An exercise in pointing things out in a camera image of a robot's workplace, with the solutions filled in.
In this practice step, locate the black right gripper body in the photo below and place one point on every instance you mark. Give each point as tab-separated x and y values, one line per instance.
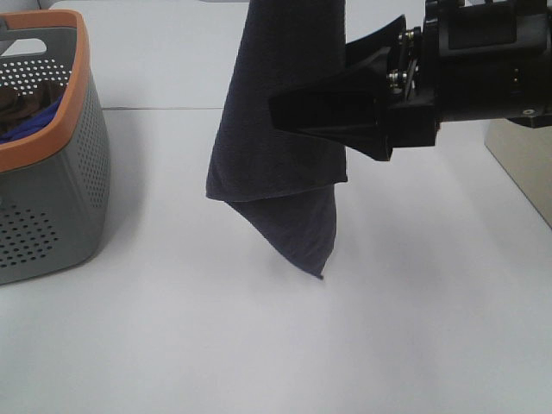
476	62

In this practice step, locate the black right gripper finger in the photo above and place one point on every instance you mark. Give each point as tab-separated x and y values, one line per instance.
360	49
348	108

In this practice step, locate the dark navy towel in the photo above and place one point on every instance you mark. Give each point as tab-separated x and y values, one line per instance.
282	183

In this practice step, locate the blue towel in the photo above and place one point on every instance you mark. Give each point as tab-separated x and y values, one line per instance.
33	124

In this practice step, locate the brown towel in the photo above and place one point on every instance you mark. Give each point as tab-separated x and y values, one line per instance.
17	108

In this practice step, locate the beige fabric storage box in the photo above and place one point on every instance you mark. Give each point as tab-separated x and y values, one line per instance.
525	155

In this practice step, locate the grey basket with orange rim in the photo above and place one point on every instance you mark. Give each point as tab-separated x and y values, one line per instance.
55	183

